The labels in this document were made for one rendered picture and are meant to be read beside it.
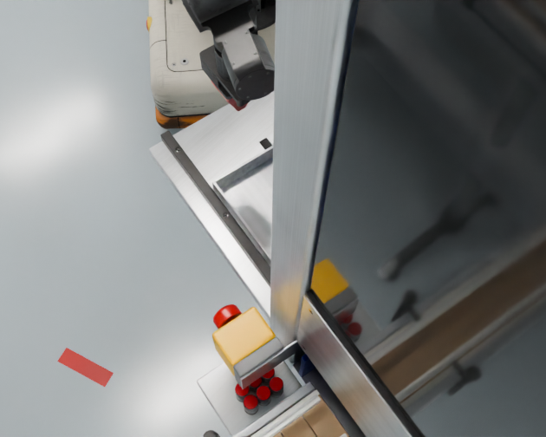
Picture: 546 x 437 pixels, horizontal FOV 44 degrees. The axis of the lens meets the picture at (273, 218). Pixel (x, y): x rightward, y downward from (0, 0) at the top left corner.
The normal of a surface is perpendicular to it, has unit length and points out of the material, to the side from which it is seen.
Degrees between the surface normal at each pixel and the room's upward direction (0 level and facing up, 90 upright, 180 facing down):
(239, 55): 17
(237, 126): 0
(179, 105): 90
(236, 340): 0
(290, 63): 90
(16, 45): 0
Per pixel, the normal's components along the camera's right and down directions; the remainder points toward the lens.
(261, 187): 0.01, -0.44
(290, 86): -0.82, 0.51
